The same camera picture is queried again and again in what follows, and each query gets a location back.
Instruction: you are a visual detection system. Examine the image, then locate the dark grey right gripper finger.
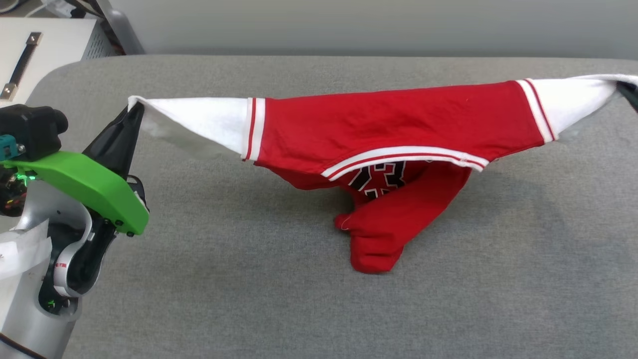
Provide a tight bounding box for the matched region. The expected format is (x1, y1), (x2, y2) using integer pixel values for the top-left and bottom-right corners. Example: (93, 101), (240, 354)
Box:
(617, 81), (638, 114)

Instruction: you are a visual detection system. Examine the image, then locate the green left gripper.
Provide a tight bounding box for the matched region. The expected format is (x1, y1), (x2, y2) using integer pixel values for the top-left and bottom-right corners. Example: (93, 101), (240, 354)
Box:
(0, 105), (150, 236)

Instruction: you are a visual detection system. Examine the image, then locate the red white basketball jersey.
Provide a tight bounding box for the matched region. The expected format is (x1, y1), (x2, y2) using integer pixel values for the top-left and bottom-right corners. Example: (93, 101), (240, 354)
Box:
(127, 74), (638, 274)

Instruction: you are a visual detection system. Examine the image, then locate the white metal case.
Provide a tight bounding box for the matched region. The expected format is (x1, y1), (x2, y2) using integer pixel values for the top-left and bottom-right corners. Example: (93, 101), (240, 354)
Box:
(0, 17), (118, 108)

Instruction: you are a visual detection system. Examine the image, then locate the white paper tape label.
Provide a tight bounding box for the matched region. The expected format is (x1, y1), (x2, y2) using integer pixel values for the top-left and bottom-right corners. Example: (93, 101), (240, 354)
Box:
(0, 219), (53, 280)

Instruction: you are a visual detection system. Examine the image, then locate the grey partition post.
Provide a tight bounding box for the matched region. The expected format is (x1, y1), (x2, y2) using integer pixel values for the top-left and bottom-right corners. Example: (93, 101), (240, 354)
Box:
(95, 0), (145, 55)

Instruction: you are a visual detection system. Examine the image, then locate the black case handle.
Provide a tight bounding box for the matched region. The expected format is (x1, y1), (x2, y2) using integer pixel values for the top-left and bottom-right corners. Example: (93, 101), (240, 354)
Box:
(0, 31), (43, 100)

